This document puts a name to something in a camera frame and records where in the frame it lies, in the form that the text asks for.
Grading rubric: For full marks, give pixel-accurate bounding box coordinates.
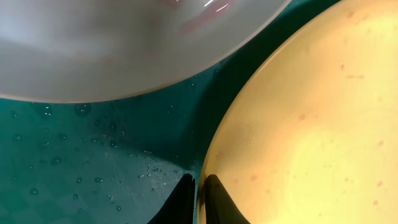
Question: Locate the teal plastic tray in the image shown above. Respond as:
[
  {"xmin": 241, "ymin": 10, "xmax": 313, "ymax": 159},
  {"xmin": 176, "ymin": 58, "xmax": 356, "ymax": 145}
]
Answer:
[{"xmin": 1, "ymin": 0, "xmax": 335, "ymax": 223}]

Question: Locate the yellow plate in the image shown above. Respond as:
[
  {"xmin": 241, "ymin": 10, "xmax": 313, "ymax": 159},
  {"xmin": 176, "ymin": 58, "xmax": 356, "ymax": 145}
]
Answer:
[{"xmin": 201, "ymin": 0, "xmax": 397, "ymax": 224}]

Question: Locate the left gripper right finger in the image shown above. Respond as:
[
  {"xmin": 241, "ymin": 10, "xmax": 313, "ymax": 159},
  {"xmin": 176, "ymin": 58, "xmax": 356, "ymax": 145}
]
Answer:
[{"xmin": 204, "ymin": 174, "xmax": 249, "ymax": 224}]

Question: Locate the light blue plate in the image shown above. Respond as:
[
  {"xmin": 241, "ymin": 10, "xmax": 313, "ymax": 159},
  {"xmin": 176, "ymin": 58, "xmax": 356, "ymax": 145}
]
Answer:
[{"xmin": 1, "ymin": 0, "xmax": 290, "ymax": 103}]

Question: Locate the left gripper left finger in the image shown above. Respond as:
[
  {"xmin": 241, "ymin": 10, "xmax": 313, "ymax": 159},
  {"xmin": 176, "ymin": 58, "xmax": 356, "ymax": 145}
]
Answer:
[{"xmin": 148, "ymin": 174, "xmax": 195, "ymax": 224}]

